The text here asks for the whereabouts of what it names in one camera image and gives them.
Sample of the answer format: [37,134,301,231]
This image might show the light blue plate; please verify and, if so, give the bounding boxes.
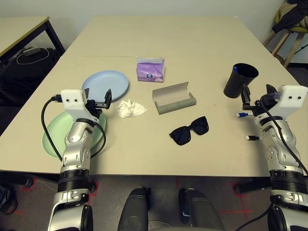
[81,70,130,103]

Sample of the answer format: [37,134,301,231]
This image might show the wooden stool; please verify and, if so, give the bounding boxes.
[263,28,308,68]

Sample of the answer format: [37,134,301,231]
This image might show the light green plate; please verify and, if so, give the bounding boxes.
[42,110,107,159]

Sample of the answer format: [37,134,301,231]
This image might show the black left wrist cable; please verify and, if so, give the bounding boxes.
[41,95,107,160]

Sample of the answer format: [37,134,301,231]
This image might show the black table base foot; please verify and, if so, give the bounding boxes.
[0,170,100,193]
[234,178,272,194]

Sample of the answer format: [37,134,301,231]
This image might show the white adapter cable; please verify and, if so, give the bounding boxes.
[16,47,49,65]

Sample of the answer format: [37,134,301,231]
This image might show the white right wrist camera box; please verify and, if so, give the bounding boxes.
[273,85,308,118]

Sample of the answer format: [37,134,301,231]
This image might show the white tissue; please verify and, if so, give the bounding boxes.
[117,99,149,118]

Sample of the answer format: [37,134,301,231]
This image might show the white power adapter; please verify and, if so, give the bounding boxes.
[23,47,40,56]

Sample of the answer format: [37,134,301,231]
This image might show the grey glasses case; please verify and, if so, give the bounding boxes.
[152,81,197,115]

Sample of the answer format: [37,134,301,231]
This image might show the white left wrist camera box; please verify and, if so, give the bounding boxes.
[60,89,89,121]

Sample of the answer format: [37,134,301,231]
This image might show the black cup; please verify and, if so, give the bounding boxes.
[223,63,259,99]

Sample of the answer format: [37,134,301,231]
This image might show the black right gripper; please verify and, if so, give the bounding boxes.
[242,84,277,116]

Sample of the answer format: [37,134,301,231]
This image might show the black tripod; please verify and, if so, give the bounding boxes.
[294,36,308,56]

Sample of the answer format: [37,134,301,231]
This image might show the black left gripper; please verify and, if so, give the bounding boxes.
[83,88,113,119]

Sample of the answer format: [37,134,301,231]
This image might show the dark jacket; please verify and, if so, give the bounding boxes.
[271,0,308,34]

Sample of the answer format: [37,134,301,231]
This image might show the black sunglasses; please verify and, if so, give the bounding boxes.
[169,116,209,146]

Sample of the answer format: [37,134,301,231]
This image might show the purple tissue pack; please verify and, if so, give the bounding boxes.
[136,56,166,83]

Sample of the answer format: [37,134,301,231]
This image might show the grey right robot leg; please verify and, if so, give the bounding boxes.
[178,188,226,231]

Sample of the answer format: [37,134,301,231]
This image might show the yellow-green seat cushion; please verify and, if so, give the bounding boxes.
[275,9,308,33]

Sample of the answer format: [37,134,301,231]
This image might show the beige side table black frame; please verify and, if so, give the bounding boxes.
[0,16,66,58]

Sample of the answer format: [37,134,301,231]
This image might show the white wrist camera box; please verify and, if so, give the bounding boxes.
[273,85,308,118]
[60,89,89,121]

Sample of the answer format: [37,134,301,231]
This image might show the grey left robot leg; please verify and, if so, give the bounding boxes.
[117,186,150,231]

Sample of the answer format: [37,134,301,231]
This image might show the grey robot leg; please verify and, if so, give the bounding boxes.
[178,188,226,231]
[117,186,150,231]

